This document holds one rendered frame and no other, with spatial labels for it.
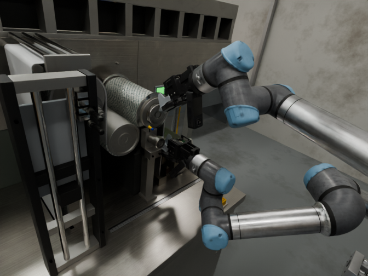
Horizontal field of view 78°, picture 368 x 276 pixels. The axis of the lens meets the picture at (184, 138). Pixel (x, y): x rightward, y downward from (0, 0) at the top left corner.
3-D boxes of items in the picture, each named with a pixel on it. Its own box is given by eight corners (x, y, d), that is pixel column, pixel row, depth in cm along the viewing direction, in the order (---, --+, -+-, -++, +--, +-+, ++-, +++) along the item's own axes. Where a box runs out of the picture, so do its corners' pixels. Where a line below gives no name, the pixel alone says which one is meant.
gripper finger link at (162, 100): (155, 98, 79) (171, 87, 73) (161, 114, 79) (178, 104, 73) (148, 99, 77) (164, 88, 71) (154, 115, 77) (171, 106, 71)
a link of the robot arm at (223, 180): (219, 201, 73) (225, 180, 69) (194, 183, 79) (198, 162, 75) (233, 191, 78) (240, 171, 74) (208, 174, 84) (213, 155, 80)
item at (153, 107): (145, 121, 77) (155, 101, 77) (142, 119, 79) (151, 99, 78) (159, 126, 84) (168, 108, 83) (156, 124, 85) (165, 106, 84)
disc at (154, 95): (136, 136, 80) (137, 96, 73) (135, 135, 80) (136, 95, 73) (167, 126, 90) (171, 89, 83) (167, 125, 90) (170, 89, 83)
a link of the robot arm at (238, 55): (241, 70, 49) (231, 34, 50) (206, 90, 57) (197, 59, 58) (260, 73, 54) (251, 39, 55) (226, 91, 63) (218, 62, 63)
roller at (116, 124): (109, 160, 76) (108, 128, 70) (76, 130, 91) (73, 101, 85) (139, 149, 84) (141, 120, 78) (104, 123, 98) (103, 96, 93)
